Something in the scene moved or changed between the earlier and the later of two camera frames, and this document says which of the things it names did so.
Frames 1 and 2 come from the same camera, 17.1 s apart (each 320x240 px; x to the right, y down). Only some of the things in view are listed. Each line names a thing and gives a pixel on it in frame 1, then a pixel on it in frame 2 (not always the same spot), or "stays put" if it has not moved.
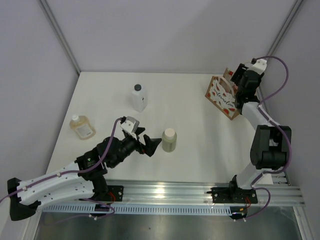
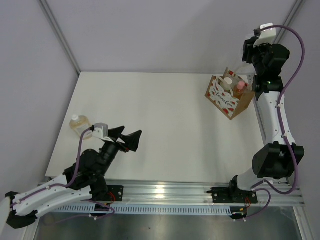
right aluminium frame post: x=285 y=28 stays put
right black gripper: x=240 y=72 -> x=248 y=49
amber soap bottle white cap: x=81 y=125 stays put
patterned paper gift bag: x=221 y=94 stays put
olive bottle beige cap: x=169 y=136 -> x=227 y=82
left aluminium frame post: x=57 y=29 stays put
